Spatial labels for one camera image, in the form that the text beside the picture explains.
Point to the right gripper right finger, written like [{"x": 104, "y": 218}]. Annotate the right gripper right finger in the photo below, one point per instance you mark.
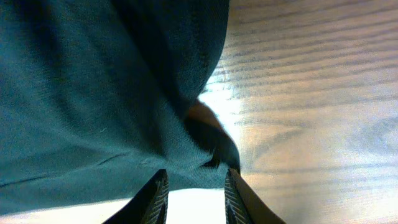
[{"x": 243, "y": 205}]

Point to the black t-shirt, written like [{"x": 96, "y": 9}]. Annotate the black t-shirt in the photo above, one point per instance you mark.
[{"x": 95, "y": 96}]

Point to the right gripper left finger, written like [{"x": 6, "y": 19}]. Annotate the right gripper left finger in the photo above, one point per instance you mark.
[{"x": 149, "y": 205}]

